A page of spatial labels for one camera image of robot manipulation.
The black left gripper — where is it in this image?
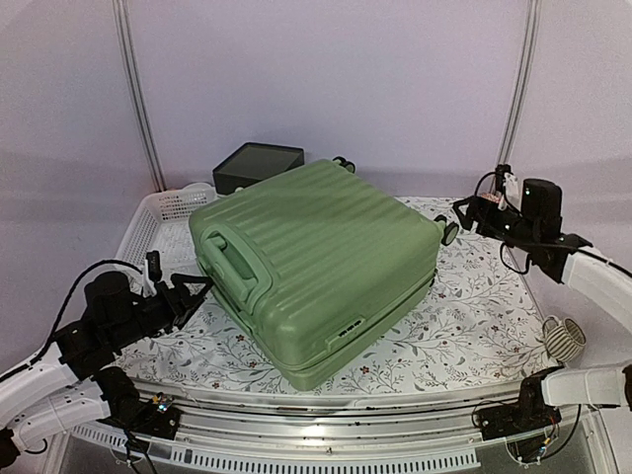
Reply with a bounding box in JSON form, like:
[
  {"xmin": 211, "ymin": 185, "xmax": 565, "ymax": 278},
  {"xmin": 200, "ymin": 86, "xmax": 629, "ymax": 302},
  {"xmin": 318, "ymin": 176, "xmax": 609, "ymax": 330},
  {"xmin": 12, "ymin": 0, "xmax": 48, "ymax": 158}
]
[{"xmin": 110, "ymin": 273, "xmax": 215, "ymax": 350}]

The drawer cabinet with dark top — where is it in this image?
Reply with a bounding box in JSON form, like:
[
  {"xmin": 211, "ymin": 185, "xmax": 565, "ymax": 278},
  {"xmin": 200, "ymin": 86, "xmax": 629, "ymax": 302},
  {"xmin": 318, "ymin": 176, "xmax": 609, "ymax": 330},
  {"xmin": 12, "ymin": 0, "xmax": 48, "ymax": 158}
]
[{"xmin": 212, "ymin": 142, "xmax": 304, "ymax": 196}]

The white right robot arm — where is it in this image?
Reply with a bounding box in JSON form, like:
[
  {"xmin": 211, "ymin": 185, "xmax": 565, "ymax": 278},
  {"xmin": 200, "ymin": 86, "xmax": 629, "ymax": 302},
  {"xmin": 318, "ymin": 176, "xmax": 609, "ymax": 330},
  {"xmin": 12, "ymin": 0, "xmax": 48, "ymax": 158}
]
[{"xmin": 452, "ymin": 164, "xmax": 631, "ymax": 439}]

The white plastic mesh basket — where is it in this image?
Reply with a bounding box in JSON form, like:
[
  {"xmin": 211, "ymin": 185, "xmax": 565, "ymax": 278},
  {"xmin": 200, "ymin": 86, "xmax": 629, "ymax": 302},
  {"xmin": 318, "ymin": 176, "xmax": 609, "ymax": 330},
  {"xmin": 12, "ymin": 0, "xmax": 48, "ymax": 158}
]
[{"xmin": 116, "ymin": 183, "xmax": 217, "ymax": 275}]

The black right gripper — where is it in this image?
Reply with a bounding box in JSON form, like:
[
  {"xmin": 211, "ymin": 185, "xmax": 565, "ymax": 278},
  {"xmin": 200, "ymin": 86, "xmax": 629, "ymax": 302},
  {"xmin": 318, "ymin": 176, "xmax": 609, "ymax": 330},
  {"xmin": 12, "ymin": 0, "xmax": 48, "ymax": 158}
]
[{"xmin": 454, "ymin": 195, "xmax": 540, "ymax": 253}]

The green hard-shell suitcase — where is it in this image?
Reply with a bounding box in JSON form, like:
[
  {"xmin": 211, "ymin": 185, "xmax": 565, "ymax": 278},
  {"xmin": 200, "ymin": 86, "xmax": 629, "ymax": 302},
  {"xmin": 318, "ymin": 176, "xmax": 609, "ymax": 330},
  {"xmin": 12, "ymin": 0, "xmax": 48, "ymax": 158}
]
[{"xmin": 189, "ymin": 160, "xmax": 459, "ymax": 391}]

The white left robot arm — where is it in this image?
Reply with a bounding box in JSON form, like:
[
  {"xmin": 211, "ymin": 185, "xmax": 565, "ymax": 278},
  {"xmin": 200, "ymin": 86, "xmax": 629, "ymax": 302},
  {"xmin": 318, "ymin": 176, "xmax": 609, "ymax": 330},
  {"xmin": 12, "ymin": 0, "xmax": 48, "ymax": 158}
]
[{"xmin": 1, "ymin": 251, "xmax": 213, "ymax": 467}]

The floral white tablecloth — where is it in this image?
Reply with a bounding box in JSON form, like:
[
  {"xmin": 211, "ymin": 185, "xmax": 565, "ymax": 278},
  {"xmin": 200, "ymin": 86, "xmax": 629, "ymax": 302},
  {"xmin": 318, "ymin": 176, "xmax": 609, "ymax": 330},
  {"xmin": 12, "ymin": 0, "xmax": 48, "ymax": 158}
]
[{"xmin": 94, "ymin": 195, "xmax": 554, "ymax": 399}]

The aluminium front rail frame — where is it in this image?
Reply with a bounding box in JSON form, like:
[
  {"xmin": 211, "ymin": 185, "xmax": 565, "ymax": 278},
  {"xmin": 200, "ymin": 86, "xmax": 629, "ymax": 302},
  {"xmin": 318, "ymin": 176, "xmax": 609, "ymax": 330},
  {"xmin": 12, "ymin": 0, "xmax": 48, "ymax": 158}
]
[{"xmin": 39, "ymin": 375, "xmax": 613, "ymax": 474}]

